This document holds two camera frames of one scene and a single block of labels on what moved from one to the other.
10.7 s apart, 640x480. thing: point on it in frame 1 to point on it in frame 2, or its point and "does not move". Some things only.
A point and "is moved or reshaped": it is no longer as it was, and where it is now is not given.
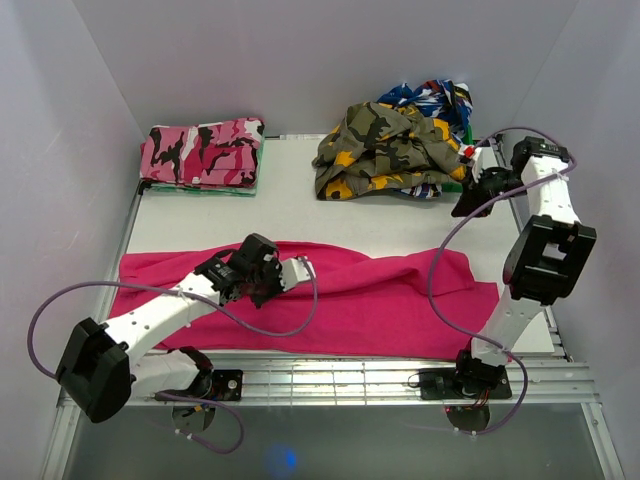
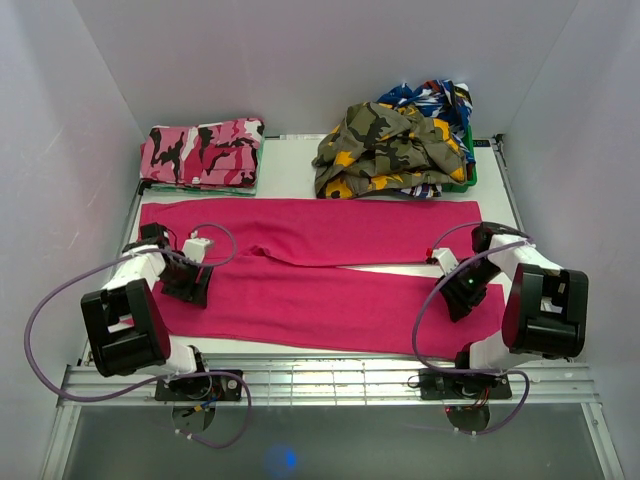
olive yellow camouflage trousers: (379, 146) does not move
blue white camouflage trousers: (449, 102) does not move
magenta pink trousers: (368, 301) is moved or reshaped
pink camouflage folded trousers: (221, 153) does not move
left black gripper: (274, 268) to (197, 290)
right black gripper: (470, 199) to (461, 305)
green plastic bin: (453, 187) does not move
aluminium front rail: (399, 383) does not move
